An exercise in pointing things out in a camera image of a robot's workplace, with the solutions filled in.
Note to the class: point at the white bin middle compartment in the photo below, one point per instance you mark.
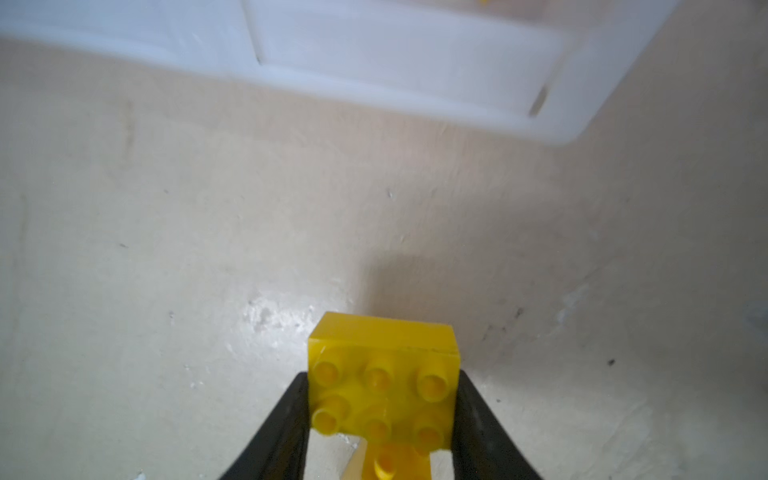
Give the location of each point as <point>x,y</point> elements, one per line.
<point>203,37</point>

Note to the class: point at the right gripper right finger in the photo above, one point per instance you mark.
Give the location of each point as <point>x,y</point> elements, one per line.
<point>480,446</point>

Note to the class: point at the white bin right compartment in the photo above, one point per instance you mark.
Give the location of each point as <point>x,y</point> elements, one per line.
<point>538,69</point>

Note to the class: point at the white bin compartment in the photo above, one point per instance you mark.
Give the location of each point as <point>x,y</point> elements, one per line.
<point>203,37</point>
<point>538,69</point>

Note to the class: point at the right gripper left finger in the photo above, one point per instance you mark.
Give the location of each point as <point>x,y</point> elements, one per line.
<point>279,448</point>

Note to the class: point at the yellow lego brick top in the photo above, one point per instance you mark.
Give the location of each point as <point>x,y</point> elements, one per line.
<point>385,380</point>

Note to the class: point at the yellow lego brick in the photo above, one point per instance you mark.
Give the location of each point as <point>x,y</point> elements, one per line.
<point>385,380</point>
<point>395,462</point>

